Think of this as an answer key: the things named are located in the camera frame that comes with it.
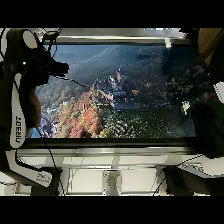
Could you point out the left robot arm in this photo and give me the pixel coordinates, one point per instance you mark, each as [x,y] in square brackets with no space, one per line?
[17,126]

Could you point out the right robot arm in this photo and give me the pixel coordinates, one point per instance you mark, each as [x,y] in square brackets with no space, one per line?
[203,168]

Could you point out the silver frame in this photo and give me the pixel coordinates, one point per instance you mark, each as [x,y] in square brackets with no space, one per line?
[100,152]

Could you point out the brown garment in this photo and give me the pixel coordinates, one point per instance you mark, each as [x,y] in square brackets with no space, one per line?
[36,108]

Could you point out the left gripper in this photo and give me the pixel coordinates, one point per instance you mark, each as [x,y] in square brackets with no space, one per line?
[58,68]

